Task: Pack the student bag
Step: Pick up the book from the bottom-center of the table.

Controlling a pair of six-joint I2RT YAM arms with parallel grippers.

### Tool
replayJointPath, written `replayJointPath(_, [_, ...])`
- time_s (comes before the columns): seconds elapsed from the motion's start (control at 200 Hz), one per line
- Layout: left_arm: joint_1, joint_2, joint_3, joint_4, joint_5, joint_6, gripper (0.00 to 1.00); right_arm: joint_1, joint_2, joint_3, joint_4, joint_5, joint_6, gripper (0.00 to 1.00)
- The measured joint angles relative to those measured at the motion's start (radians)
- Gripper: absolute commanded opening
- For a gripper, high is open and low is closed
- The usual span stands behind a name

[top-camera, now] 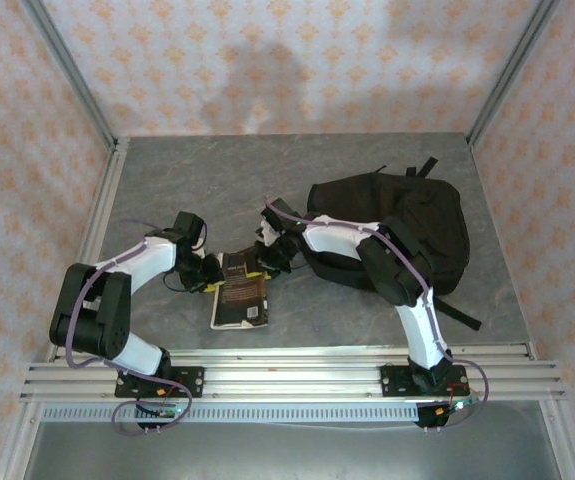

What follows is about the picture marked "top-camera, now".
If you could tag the black backpack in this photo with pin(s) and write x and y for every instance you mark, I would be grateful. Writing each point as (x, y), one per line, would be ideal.
(417, 200)

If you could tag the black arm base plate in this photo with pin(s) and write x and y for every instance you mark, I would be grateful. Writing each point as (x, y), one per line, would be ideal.
(192, 382)
(394, 382)

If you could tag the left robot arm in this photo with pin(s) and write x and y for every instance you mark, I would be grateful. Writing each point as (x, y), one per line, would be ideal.
(147, 260)

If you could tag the aluminium mounting rail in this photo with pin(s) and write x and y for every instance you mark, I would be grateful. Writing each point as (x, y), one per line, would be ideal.
(292, 380)

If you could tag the aluminium side rail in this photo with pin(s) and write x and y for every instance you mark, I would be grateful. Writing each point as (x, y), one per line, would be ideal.
(109, 175)

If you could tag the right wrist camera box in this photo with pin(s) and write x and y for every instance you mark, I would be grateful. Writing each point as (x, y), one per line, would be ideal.
(268, 234)

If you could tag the aluminium frame post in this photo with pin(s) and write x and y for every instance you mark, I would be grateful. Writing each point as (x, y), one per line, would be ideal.
(512, 70)
(67, 65)

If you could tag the dark paperback with white text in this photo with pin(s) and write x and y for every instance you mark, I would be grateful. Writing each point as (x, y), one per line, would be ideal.
(239, 305)

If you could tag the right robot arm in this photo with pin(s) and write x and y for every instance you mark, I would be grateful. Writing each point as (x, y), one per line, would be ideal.
(337, 242)

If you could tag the small black controller board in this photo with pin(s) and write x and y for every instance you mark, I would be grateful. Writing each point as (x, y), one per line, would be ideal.
(164, 412)
(442, 412)

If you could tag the grey metal sheet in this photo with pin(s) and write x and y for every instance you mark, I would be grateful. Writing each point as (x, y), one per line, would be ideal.
(287, 455)

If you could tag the aluminium frame leg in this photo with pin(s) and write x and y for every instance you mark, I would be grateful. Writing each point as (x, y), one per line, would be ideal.
(564, 450)
(14, 450)

